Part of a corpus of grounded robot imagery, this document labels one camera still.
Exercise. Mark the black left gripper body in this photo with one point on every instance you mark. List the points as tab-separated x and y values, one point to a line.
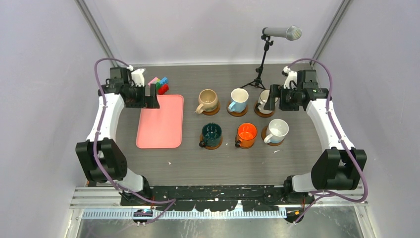
137	96

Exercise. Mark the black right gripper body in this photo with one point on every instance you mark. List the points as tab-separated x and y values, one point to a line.
288	99

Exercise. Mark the white mug dark rim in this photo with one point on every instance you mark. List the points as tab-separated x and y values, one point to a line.
263	97

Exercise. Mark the pink plastic tray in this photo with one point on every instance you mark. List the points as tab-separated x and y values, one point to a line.
161	128

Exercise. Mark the light blue mug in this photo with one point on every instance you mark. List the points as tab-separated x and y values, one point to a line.
238	100

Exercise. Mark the orange translucent cup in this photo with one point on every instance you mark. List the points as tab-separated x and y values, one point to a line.
246	131

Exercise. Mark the beige ceramic mug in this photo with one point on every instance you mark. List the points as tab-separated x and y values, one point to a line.
207	101

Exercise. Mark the light brown wooden coaster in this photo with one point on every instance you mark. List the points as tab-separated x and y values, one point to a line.
202	145

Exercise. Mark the dark walnut wooden coaster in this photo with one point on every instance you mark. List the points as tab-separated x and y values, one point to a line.
244	144

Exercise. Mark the dark green mug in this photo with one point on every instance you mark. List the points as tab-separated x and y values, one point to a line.
211	133

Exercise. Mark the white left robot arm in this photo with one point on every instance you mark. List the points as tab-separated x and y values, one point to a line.
99	155

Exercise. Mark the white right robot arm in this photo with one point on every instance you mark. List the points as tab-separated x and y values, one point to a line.
339	166

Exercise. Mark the colourful toy block stack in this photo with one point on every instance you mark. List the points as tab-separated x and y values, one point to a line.
161	85

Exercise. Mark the black microphone tripod stand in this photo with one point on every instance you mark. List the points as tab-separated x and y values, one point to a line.
257	82

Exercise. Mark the grey microphone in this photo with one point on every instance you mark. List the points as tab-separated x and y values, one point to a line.
290	33

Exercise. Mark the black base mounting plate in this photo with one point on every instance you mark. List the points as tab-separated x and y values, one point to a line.
216	198

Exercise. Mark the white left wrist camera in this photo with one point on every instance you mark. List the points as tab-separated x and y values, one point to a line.
138	77

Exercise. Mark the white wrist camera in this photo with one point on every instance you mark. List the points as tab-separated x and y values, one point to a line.
291	78
138	77

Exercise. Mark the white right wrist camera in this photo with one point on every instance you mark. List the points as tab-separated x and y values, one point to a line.
291	78

